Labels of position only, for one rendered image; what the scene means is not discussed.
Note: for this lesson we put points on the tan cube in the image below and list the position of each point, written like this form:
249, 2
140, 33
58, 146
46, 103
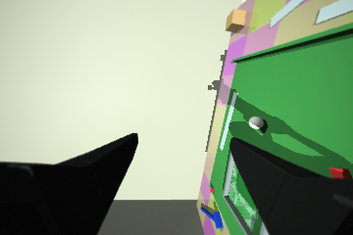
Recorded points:
235, 20

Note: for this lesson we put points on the white ball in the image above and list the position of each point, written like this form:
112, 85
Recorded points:
256, 122

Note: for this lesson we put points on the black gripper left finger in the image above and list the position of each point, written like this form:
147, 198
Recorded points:
73, 196

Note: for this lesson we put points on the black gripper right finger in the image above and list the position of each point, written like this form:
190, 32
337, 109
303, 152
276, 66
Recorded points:
291, 199

